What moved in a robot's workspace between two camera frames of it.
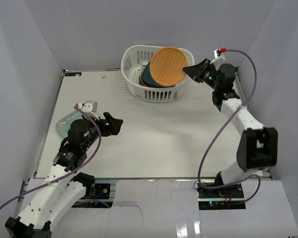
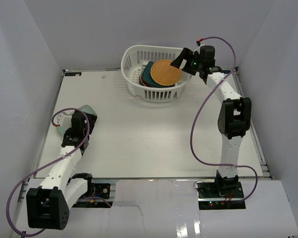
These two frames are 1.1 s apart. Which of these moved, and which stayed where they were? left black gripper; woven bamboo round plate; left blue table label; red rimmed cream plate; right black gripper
Moved: woven bamboo round plate; left black gripper; right black gripper
Stayed: left blue table label; red rimmed cream plate
